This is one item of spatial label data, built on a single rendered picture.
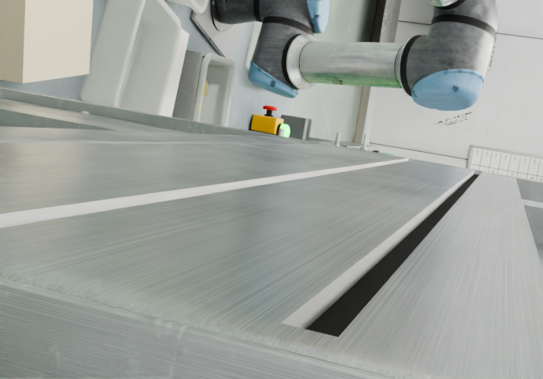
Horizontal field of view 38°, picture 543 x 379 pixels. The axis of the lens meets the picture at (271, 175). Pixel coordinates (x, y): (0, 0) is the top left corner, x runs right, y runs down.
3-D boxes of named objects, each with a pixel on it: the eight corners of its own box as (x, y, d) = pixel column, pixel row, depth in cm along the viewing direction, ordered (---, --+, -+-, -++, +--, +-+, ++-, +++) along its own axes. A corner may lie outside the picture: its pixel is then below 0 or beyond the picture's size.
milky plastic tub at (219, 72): (150, 158, 156) (191, 166, 154) (167, 46, 154) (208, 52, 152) (185, 157, 173) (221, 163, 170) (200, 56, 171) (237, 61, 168)
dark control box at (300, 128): (275, 140, 239) (301, 144, 237) (279, 114, 239) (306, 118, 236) (283, 140, 247) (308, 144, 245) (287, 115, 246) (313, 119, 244)
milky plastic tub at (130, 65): (63, 103, 125) (111, 111, 123) (100, -25, 129) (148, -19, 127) (110, 132, 142) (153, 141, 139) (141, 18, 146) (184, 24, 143)
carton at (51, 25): (-26, -20, 98) (26, -14, 96) (48, -17, 113) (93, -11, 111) (-28, 74, 101) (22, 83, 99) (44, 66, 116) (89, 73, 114)
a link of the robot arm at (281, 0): (283, -18, 179) (339, -8, 175) (267, 37, 178) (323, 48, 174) (270, -41, 168) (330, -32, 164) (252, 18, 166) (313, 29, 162)
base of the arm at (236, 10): (229, -59, 170) (271, -53, 167) (247, -24, 184) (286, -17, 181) (208, 3, 167) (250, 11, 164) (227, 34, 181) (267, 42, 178)
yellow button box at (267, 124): (246, 139, 213) (272, 143, 211) (251, 111, 212) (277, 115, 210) (254, 139, 220) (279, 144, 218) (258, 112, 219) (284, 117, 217)
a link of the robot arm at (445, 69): (285, 37, 179) (507, 40, 142) (267, 99, 177) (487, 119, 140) (251, 15, 170) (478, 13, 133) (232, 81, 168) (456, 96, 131)
